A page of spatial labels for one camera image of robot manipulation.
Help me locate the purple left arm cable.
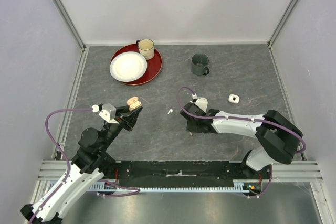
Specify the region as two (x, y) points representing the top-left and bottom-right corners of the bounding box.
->
(28, 107), (94, 223)

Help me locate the white paper plate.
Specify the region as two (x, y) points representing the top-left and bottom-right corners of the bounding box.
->
(109, 51), (147, 82)

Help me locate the beige earbud charging case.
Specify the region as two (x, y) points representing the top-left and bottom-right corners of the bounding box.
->
(127, 97), (142, 111)

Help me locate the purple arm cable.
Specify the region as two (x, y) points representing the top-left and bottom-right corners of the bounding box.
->
(28, 107), (94, 223)
(176, 86), (307, 154)

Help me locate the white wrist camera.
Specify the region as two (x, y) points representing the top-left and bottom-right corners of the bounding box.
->
(91, 103), (117, 123)
(192, 94), (208, 112)

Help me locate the cream ceramic mug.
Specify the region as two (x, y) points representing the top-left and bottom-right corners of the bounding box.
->
(136, 39), (155, 60)

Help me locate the dark green mug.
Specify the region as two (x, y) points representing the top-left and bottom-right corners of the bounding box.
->
(191, 54), (210, 76)

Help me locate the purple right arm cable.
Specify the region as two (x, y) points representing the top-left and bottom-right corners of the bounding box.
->
(176, 86), (307, 154)

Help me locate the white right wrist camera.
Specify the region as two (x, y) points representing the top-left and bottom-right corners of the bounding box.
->
(192, 94), (208, 112)

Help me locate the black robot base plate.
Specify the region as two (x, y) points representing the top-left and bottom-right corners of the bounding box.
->
(104, 161), (270, 188)

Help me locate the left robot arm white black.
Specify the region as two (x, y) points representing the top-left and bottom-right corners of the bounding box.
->
(21, 101), (142, 223)

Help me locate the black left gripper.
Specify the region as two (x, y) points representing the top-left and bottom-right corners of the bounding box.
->
(100, 102), (143, 151)

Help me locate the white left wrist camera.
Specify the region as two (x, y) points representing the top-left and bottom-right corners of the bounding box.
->
(91, 103), (117, 123)

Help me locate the round red tray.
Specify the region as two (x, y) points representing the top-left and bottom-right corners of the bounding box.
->
(110, 44), (163, 86)

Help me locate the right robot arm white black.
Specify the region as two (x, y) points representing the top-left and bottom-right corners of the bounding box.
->
(180, 101), (303, 179)

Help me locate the slotted grey cable duct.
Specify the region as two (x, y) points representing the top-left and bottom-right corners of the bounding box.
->
(87, 179), (257, 195)

